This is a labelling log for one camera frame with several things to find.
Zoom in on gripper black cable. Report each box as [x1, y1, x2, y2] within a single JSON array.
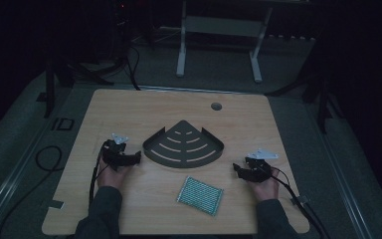
[[88, 141, 111, 207], [268, 164, 331, 239]]

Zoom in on person's left hand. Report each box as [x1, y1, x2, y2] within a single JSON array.
[[95, 158, 131, 191]]

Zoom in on person's right hand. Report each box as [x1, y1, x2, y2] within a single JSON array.
[[247, 166, 282, 202]]

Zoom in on white metal stand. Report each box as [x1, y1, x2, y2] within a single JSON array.
[[175, 0, 275, 85]]

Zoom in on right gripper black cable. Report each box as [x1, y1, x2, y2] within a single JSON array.
[[268, 164, 331, 239]]

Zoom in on green scouring pad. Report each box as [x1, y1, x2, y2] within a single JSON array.
[[175, 175, 225, 218]]

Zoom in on black tripod stand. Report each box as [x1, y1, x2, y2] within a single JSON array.
[[264, 63, 344, 135], [43, 56, 128, 120]]

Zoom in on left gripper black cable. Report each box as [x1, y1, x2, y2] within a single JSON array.
[[88, 141, 111, 207]]

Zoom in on black hanging cable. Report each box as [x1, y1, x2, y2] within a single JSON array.
[[124, 44, 142, 92]]

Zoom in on black floor cable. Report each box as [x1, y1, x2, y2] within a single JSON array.
[[0, 144, 65, 239]]

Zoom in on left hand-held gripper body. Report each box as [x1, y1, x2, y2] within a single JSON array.
[[100, 132, 129, 167]]

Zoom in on black metal corner shelf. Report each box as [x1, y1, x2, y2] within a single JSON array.
[[141, 119, 226, 169]]

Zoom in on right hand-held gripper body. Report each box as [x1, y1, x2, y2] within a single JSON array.
[[244, 148, 280, 184]]

